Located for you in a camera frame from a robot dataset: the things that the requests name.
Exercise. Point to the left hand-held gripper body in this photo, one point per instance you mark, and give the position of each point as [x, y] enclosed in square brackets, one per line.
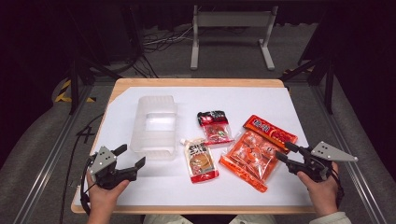
[102, 161]

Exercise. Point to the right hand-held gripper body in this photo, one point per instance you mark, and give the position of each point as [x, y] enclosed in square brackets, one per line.
[314, 165]

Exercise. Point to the large orange snack packet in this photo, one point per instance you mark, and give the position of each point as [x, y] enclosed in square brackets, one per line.
[252, 155]

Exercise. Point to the clear plastic storage bin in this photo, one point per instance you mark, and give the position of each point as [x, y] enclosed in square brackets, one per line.
[154, 127]

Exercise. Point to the beige-red snack packet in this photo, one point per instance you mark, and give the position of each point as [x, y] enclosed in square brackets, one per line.
[199, 161]

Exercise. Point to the small black-topped clear packet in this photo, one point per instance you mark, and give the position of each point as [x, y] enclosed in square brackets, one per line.
[216, 130]

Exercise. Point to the person's right hand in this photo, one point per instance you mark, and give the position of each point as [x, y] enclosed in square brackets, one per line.
[322, 193]

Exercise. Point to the person's left hand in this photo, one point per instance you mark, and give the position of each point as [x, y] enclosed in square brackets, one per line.
[104, 196]

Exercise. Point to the yellow-black floor tape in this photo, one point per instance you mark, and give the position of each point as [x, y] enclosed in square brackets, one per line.
[63, 93]

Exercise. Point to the white metal stand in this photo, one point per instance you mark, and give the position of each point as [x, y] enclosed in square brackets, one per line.
[232, 20]

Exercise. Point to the aluminium rail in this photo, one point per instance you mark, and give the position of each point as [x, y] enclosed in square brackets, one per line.
[348, 155]
[53, 155]

